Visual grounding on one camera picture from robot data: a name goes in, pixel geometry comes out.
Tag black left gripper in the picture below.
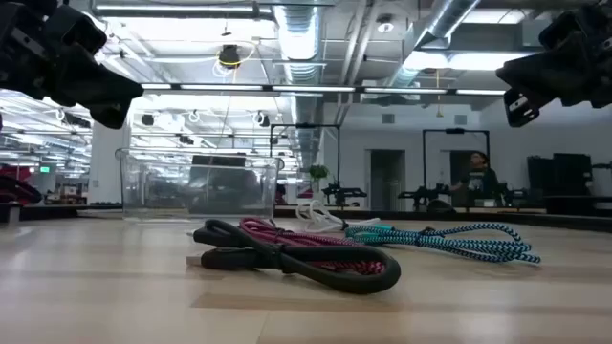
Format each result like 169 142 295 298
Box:
0 0 145 131

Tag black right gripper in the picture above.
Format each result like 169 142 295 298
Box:
495 2 612 129

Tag black USB-C cable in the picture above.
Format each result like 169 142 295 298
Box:
192 218 403 295

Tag black cabinets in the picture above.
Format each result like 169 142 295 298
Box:
526 152 595 198

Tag clear plastic bin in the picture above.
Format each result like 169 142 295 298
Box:
114 146 286 222

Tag person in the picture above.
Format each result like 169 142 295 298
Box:
448 151 501 209

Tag grey door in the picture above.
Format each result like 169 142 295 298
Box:
365 148 407 212

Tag long ceiling light strip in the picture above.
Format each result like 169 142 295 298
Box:
141 82 508 97

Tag green potted plant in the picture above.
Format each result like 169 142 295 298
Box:
308 163 331 195

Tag black station frame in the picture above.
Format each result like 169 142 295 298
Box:
269 122 342 207
422 127 492 207

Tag silver round air duct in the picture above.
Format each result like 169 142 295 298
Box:
386 0 482 88
272 0 327 168

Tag black ceiling cord reel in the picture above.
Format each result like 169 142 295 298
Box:
217 43 243 71

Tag teal braided USB-C cable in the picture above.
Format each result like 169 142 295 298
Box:
343 222 542 265

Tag pink braided USB-C cable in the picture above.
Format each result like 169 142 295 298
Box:
238 217 386 276

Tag white USB-C cable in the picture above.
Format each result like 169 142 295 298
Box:
295 199 383 233

